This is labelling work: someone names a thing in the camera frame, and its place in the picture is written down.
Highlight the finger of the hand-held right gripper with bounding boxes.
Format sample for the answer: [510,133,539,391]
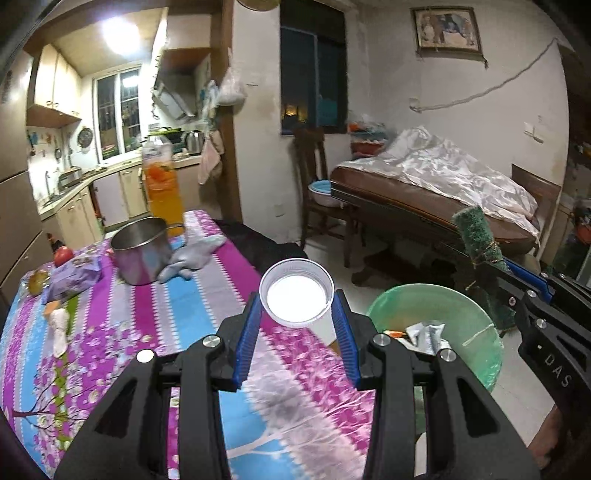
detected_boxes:
[473,264,539,305]
[503,258,561,296]

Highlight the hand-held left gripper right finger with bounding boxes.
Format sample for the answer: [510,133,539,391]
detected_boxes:
[332,290,541,480]

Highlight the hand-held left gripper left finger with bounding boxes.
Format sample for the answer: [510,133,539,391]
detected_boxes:
[54,292,263,480]

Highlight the dark green fuzzy strip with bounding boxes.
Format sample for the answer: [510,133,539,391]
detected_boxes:
[452,208,517,330]

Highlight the green plastic basin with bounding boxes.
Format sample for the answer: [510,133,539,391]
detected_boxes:
[367,284,504,393]

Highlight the white plastic cup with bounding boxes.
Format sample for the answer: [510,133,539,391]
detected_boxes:
[259,259,335,329]

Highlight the green plastic trash bin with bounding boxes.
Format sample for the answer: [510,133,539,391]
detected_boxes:
[367,284,504,432]

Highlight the person's right forearm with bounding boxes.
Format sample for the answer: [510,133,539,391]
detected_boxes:
[526,406,573,480]

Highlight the silver foil pouch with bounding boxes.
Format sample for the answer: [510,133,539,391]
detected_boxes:
[405,320,446,355]

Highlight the black jacket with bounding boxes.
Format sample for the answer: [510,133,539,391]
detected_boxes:
[217,220,308,273]

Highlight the grey cloth glove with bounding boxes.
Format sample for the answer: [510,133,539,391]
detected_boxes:
[158,234,227,282]

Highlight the purple floral striped tablecloth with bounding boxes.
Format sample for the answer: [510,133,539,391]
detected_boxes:
[0,210,384,480]

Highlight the brown wooden dining table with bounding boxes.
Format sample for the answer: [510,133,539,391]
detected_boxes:
[330,164,541,287]

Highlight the steel pot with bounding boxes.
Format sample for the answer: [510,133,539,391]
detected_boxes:
[111,217,185,286]

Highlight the blue plastic basin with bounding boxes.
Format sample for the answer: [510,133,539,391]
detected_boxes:
[308,180,332,207]

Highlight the orange juice bottle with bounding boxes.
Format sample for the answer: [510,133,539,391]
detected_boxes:
[141,134,185,237]

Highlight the purple plastic bag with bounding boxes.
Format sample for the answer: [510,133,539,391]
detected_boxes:
[44,256,103,303]

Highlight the white tissue wad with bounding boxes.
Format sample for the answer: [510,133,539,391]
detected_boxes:
[48,308,70,358]

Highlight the stacked red green baskets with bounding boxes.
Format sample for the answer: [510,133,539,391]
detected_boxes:
[348,121,393,158]

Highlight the cream kitchen base cabinets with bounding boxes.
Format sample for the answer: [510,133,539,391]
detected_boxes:
[39,154,204,252]

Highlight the hanging green white cloth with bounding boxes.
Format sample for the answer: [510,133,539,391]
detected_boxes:
[201,80,219,130]

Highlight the steel range hood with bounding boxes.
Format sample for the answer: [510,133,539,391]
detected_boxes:
[152,76,197,121]

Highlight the hanging white plastic bag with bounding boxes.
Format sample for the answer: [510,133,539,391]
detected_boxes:
[217,67,247,106]

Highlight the framed elephant picture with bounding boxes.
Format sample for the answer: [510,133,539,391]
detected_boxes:
[411,7,483,55]

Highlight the barred kitchen window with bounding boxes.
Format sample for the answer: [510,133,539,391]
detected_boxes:
[95,69,141,162]

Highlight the grey refrigerator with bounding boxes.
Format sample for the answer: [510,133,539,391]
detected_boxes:
[0,51,54,296]

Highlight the dark room window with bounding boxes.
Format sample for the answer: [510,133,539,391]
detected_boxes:
[280,0,348,136]

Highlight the square ceiling light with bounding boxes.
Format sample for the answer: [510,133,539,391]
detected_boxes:
[102,7,141,54]

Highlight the white wall cable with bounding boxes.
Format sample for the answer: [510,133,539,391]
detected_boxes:
[410,37,559,112]

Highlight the white wall cabinet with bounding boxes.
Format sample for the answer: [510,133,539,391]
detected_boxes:
[27,44,83,126]

